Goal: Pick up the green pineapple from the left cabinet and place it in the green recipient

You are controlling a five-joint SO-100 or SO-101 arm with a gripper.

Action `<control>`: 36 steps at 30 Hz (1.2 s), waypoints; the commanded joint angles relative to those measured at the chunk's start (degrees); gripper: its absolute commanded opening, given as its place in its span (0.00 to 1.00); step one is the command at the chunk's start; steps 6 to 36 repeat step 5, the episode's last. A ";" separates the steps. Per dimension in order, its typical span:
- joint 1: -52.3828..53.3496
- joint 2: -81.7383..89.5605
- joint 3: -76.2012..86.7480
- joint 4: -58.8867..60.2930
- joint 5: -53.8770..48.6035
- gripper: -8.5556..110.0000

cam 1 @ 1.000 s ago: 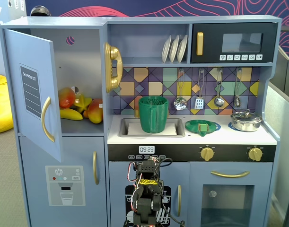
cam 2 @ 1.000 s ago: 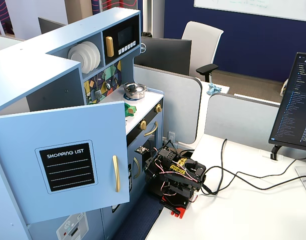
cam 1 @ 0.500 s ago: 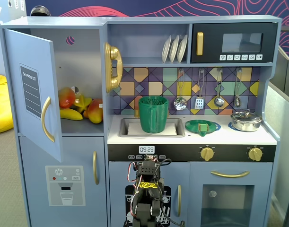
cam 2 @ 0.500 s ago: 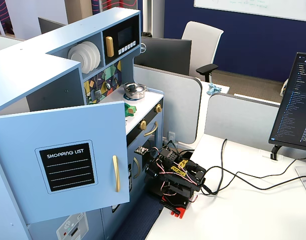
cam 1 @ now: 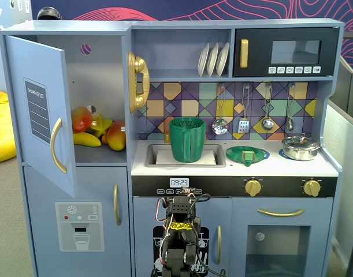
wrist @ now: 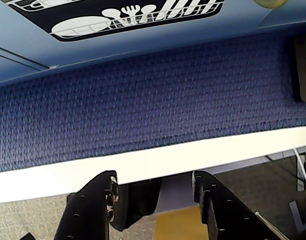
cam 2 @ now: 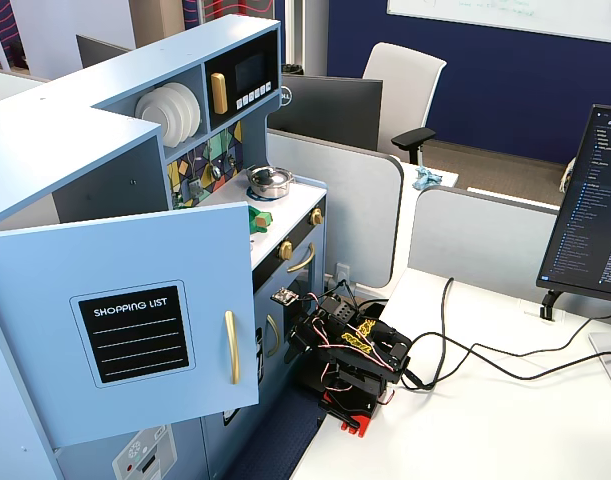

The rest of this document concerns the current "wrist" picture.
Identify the gray angle bracket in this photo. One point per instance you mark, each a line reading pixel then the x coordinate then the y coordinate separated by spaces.
pixel 295 212

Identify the brown cardboard box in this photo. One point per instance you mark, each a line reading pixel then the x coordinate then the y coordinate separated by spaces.
pixel 177 225

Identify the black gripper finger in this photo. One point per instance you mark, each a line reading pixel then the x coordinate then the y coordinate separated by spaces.
pixel 87 215
pixel 225 217

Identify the silver metal rod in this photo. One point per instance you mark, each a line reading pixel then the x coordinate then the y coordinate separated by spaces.
pixel 268 223

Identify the blue dishwasher door with print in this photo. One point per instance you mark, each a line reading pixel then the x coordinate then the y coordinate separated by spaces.
pixel 30 25

